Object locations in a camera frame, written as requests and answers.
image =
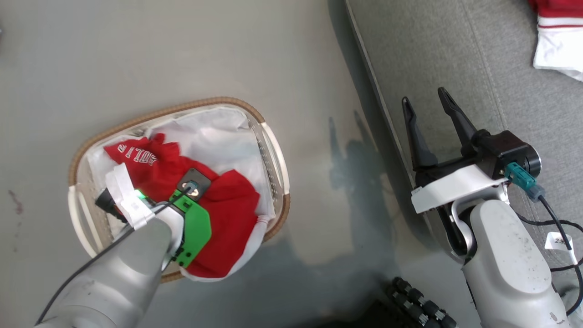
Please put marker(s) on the red and white garment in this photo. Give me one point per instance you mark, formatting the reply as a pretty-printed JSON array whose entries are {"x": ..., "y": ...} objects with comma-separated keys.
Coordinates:
[{"x": 558, "y": 45}]

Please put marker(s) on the black roller wheel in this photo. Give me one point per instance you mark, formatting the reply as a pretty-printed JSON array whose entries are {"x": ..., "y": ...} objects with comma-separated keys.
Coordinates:
[{"x": 419, "y": 305}]

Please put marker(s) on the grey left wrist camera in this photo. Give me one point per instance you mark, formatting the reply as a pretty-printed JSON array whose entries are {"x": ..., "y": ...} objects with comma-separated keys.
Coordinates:
[{"x": 200, "y": 178}]

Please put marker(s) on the white basket liner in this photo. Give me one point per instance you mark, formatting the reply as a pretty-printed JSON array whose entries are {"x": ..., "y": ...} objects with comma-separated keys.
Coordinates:
[{"x": 214, "y": 132}]

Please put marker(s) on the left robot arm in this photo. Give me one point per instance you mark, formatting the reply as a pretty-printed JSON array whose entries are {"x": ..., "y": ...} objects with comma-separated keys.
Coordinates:
[{"x": 114, "y": 273}]

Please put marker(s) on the red printed garment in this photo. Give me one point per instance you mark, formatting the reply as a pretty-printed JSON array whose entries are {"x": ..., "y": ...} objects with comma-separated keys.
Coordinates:
[{"x": 227, "y": 205}]

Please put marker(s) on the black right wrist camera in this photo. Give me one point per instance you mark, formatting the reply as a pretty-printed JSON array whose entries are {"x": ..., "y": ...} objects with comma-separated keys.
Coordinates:
[{"x": 514, "y": 150}]

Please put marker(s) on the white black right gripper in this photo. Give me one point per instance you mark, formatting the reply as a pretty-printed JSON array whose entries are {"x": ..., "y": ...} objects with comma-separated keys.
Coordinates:
[{"x": 455, "y": 184}]

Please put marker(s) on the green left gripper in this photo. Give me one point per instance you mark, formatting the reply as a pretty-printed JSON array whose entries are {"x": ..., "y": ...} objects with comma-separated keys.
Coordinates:
[{"x": 196, "y": 228}]

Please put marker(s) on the wicker rim laundry basket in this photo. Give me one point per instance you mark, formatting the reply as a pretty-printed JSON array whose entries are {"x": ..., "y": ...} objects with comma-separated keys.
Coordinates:
[{"x": 274, "y": 152}]

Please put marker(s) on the grey fabric sofa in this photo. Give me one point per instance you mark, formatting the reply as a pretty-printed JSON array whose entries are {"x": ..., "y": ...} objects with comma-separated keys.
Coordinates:
[{"x": 432, "y": 54}]

